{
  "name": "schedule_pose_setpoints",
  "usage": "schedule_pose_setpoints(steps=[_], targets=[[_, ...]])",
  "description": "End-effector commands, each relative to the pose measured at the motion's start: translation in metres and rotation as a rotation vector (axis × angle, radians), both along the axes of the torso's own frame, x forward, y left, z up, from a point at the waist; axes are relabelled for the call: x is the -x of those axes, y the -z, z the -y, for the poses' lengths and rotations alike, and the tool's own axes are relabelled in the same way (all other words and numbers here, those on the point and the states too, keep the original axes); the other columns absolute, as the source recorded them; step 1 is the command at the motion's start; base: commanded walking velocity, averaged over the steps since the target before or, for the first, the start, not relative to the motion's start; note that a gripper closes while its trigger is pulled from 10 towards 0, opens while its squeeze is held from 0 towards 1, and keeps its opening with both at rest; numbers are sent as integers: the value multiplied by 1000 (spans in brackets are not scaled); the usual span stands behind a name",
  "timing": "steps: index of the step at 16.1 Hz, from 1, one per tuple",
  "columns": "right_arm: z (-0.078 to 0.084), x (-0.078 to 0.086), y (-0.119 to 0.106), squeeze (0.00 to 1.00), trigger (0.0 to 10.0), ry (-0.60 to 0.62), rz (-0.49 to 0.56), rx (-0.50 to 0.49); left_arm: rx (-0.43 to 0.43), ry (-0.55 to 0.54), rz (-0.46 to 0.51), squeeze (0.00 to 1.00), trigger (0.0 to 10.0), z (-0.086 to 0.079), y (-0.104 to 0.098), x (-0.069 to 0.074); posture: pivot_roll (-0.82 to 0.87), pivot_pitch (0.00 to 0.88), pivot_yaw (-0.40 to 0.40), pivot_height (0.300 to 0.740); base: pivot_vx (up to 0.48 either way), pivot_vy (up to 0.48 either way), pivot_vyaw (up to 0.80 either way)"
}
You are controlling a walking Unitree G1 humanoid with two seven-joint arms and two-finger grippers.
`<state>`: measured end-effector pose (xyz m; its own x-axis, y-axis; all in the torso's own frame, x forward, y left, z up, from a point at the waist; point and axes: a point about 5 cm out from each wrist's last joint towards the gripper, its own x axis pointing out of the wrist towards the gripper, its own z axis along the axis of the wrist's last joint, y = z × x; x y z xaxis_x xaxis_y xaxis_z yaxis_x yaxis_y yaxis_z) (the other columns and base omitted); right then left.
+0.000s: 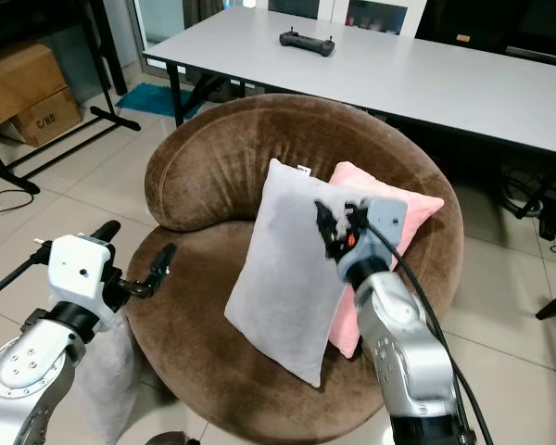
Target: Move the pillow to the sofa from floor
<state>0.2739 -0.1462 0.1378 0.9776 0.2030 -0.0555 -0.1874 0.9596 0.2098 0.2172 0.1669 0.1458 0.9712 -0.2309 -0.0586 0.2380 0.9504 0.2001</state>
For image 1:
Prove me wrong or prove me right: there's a grey pillow with white tag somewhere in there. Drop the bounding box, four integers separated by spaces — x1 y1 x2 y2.
224 158 353 388

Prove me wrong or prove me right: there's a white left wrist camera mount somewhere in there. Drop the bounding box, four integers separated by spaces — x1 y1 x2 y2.
44 234 117 330

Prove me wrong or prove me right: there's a black remote controller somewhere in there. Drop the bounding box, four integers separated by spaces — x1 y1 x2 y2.
280 30 336 57

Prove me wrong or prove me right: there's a white glass door cabinet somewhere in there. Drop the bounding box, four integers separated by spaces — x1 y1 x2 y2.
246 0 427 36

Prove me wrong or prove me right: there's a robot leg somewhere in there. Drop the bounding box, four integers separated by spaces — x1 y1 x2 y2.
144 431 191 445

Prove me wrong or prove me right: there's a black metal rack frame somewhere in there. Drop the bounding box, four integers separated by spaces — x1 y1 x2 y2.
0 0 142 196

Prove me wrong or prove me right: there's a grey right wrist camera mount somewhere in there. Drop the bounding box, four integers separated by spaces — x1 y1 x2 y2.
352 197 409 270

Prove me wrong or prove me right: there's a large plain cardboard box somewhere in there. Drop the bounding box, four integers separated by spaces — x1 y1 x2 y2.
0 42 69 126

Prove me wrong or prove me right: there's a black cable bundle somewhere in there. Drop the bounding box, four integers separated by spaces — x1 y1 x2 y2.
496 162 556 256

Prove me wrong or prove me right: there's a blue floor mat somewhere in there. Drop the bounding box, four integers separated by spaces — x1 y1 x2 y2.
116 83 196 118

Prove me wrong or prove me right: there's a small printed cardboard box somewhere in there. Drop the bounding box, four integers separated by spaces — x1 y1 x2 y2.
14 88 82 147

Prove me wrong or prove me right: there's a white long table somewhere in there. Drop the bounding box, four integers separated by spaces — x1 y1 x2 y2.
144 7 556 159

